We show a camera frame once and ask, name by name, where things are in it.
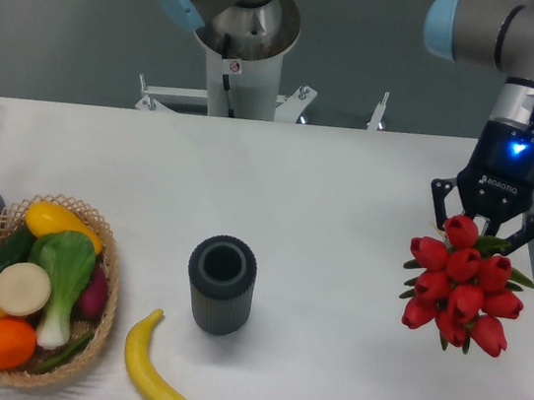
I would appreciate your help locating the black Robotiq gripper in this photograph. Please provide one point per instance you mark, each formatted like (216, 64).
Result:
(497, 184)

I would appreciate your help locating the red tulip bouquet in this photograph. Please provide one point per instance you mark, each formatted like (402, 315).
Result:
(466, 287)

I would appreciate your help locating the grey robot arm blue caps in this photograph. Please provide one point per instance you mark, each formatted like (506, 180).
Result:
(245, 42)

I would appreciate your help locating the dark grey ribbed vase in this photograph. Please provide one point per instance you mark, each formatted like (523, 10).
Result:
(222, 273)

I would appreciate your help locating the yellow toy banana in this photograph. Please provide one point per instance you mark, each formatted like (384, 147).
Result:
(139, 367)

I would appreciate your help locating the purple sweet potato toy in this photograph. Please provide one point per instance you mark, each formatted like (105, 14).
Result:
(93, 298)

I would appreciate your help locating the green bok choy toy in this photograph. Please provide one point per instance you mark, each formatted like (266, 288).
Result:
(68, 259)

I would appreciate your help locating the green bean pod toy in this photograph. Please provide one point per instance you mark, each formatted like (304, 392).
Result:
(71, 351)

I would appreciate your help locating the yellow squash toy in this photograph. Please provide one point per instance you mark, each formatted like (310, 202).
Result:
(44, 218)

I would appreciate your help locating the orange toy fruit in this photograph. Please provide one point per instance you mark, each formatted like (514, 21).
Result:
(17, 342)

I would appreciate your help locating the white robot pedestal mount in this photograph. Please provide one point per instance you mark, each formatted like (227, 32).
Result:
(236, 88)

